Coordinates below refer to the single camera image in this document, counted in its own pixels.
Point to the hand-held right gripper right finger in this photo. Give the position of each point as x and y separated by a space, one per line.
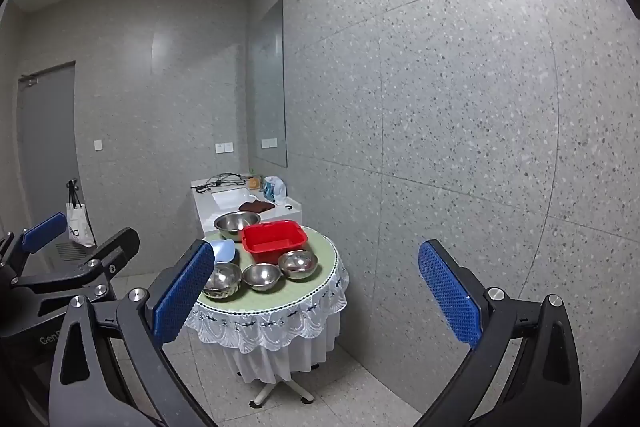
450 302

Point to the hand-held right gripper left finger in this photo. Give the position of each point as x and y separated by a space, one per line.
182 294

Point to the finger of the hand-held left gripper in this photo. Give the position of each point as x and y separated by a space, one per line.
117 249
44 229

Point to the white tote bag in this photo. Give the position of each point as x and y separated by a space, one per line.
80 227

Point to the small steel bowl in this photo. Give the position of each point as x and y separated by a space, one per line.
222 281
261 277
298 264

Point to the black tripod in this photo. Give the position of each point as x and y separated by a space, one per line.
73 189

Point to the light blue plate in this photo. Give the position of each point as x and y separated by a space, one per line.
224 252

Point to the grey door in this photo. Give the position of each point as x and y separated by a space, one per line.
47 147

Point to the large steel bowl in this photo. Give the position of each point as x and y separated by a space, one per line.
235 223

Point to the round table with lace cloth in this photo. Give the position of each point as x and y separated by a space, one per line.
280 307

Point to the red plastic basin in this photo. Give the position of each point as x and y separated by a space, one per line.
272 243

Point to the white sink counter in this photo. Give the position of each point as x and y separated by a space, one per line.
227 201

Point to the brown cloth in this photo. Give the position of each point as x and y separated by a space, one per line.
256 206

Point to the white table base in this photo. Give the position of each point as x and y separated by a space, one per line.
272 389

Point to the small wooden box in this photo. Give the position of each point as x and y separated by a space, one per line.
254 182

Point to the blue and white bottle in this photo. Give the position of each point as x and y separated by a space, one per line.
274 189

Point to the white wall socket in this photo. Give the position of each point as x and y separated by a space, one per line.
224 147

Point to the wall mirror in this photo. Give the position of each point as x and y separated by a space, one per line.
269 87

